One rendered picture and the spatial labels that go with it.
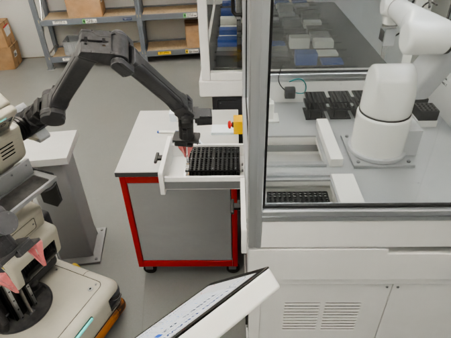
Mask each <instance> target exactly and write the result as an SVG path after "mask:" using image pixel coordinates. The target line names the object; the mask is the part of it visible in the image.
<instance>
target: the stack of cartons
mask: <svg viewBox="0 0 451 338"><path fill-rule="evenodd" d="M21 62H22V58H21V53H20V50H19V45H18V42H17V40H15V38H14V35H13V32H12V30H11V26H10V24H9V21H8V19H7V18H0V70H13V69H16V68H17V67H18V66H19V65H20V64H21Z"/></svg>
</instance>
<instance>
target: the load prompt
mask: <svg viewBox="0 0 451 338"><path fill-rule="evenodd" d="M235 287H236V286H235ZM235 287H232V288H227V289H225V290H224V291H223V292H221V293H220V294H218V295H217V296H216V297H215V298H213V299H212V300H210V301H209V302H208V303H207V304H205V305H204V306H202V307H201V308H200V309H199V310H197V311H196V312H194V313H193V314H192V315H191V316H189V317H188V318H186V319H185V320H184V321H183V322H181V323H180V324H178V325H177V326H176V327H175V328H173V329H172V330H170V331H169V332H168V333H167V334H165V335H163V336H162V337H161V338H169V337H170V336H172V335H173V334H175V333H176V332H177V331H178V330H179V329H181V328H182V327H184V326H185V325H186V324H187V323H189V322H190V321H192V320H193V319H194V318H195V317H197V316H198V315H200V314H201V313H202V312H203V311H205V310H206V309H208V308H209V307H210V306H211V305H213V304H214V303H216V302H217V301H218V300H219V299H221V298H222V297H223V296H225V295H226V294H227V293H229V292H230V291H231V290H233V289H234V288H235Z"/></svg>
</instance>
